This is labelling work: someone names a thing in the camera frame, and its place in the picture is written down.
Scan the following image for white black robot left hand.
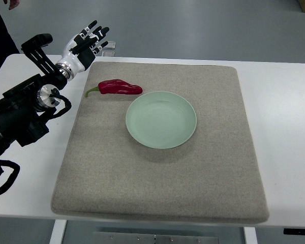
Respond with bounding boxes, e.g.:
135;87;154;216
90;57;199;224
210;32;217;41
56;20;109;80

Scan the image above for red pepper with green stem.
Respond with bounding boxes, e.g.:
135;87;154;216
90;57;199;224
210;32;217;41
84;79;143;98

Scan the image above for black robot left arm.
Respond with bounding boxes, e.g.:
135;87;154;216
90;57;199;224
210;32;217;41
0;34;72;195

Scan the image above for pale green round plate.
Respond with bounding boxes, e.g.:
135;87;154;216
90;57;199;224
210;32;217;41
125;91;197;149

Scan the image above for white left table leg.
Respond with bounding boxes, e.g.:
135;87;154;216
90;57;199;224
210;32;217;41
49;220;67;244

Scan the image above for white table leg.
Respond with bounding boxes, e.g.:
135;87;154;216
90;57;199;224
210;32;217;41
243;227;258;244
49;220;67;244

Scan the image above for beige felt mat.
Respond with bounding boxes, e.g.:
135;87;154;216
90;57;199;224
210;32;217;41
51;62;269;224

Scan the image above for white right table leg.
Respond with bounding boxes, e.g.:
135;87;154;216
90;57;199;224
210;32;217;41
243;227;258;244

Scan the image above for black table control panel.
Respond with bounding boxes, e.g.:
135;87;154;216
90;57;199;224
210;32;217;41
283;228;305;236

